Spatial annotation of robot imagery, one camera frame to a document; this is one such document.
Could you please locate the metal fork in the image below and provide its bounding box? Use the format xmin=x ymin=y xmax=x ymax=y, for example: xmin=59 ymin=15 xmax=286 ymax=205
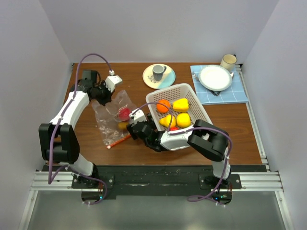
xmin=192 ymin=72 xmax=199 ymax=81

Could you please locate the yellow fake bell pepper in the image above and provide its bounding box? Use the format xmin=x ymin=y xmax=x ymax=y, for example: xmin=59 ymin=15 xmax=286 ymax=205
xmin=172 ymin=98 xmax=189 ymax=113

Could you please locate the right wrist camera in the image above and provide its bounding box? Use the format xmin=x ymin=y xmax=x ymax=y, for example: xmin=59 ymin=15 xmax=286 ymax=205
xmin=129 ymin=108 xmax=147 ymax=125

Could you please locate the orange fake orange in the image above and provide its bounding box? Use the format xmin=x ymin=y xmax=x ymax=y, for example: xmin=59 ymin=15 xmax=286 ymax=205
xmin=156 ymin=99 xmax=170 ymax=114

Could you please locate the grey mug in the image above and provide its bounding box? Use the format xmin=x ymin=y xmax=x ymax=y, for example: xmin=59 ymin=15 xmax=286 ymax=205
xmin=152 ymin=65 xmax=166 ymax=81

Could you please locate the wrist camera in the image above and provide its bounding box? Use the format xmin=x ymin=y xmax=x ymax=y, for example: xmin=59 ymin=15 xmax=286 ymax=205
xmin=105 ymin=75 xmax=122 ymax=92
xmin=129 ymin=108 xmax=147 ymax=125

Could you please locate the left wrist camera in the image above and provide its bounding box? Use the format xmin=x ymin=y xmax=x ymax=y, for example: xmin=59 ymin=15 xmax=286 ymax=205
xmin=105 ymin=75 xmax=122 ymax=92

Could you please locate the clear zip top bag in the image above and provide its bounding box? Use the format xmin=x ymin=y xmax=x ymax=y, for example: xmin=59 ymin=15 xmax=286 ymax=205
xmin=92 ymin=90 xmax=137 ymax=149

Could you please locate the red fake apple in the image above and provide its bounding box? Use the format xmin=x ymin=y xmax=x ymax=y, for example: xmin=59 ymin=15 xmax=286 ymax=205
xmin=169 ymin=126 xmax=179 ymax=131

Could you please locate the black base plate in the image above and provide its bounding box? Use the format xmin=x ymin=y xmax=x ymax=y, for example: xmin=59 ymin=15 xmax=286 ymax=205
xmin=71 ymin=164 xmax=242 ymax=201

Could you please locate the floral ceramic plate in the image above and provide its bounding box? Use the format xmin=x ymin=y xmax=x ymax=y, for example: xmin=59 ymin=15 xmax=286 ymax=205
xmin=142 ymin=63 xmax=176 ymax=90

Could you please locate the cream enamel mug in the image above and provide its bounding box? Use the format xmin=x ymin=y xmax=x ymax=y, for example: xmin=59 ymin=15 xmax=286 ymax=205
xmin=220 ymin=54 xmax=237 ymax=72

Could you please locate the yellow fake lemon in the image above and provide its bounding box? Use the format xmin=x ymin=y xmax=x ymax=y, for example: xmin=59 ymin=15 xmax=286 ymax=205
xmin=177 ymin=113 xmax=191 ymax=128

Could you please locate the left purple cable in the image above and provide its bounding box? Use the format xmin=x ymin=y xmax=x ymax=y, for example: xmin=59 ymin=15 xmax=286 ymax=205
xmin=47 ymin=53 xmax=115 ymax=206

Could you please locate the blue checkered cloth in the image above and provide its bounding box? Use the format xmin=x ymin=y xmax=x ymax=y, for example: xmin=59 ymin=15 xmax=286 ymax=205
xmin=190 ymin=65 xmax=248 ymax=105

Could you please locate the yellow fake fruit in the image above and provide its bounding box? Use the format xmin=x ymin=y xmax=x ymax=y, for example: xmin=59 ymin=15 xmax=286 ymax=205
xmin=159 ymin=114 xmax=177 ymax=128

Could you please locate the white paper plate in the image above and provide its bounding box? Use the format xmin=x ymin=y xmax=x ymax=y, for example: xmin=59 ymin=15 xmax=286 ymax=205
xmin=198 ymin=65 xmax=233 ymax=92

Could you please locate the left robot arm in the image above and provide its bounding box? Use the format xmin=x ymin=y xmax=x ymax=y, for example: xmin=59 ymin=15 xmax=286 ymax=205
xmin=38 ymin=70 xmax=122 ymax=188

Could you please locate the white plastic basket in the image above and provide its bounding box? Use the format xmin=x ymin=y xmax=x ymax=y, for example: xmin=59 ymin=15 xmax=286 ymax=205
xmin=145 ymin=83 xmax=213 ymax=151

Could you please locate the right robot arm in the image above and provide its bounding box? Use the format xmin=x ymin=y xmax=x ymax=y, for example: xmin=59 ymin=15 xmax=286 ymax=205
xmin=127 ymin=119 xmax=233 ymax=188

